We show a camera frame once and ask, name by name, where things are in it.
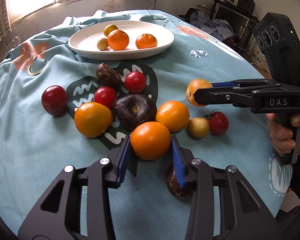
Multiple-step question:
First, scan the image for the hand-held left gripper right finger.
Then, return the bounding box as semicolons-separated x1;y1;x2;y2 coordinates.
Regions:
170;135;283;240

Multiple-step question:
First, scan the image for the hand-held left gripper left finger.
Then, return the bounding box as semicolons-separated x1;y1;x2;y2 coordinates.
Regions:
18;135;132;240

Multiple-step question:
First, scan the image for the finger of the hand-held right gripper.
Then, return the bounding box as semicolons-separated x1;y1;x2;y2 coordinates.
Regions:
211;79;300;91
193;87;252;108

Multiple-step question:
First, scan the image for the yellow-orange loquat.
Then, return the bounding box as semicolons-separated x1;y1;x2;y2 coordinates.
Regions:
186;78;213;107

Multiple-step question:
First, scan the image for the red tomato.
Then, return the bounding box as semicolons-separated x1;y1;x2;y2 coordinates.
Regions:
204;109;229;136
94;86;117;109
124;71;147;94

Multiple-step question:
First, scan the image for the orange tomato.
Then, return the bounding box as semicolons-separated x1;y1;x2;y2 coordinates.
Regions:
155;101;190;132
130;121;171;161
74;102;113;138

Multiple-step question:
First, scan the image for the small yellow jujube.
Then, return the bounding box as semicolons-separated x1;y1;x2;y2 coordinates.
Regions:
187;117;210;139

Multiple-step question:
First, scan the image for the large dark brown water chestnut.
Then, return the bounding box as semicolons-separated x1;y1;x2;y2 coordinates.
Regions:
114;94;157;131

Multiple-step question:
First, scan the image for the dark red plum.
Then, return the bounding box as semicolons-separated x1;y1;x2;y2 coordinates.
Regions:
41;85;68;117

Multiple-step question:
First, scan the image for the white oval plate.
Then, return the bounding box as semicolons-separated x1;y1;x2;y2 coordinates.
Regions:
68;20;175;61

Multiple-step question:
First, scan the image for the person's right hand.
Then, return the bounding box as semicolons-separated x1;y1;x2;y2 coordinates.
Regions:
267;112;300;155

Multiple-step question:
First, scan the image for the white bucket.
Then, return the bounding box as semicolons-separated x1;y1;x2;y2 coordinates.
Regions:
250;44;268;67

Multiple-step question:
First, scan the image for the blue clothes pile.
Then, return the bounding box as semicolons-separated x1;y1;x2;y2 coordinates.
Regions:
190;11;237;41

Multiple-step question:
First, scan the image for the black speaker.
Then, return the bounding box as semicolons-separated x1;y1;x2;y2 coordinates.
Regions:
237;0;256;12

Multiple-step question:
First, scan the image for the dark monitor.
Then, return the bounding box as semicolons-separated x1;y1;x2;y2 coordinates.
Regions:
213;5;250;36

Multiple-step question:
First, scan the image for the light blue printed tablecloth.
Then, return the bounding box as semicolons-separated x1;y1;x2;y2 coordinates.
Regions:
0;9;294;240

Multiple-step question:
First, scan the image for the mandarin orange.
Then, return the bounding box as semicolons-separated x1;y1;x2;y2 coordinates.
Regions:
135;33;157;50
107;29;130;51

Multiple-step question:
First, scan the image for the yellow-green kumquat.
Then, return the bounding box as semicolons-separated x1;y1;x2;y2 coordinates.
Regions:
103;24;118;37
97;38;109;51

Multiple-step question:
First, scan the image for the grey checked curtain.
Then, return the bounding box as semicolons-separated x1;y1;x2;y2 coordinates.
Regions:
0;0;13;48

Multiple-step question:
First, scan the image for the white cable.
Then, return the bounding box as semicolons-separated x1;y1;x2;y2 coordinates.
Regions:
151;0;166;11

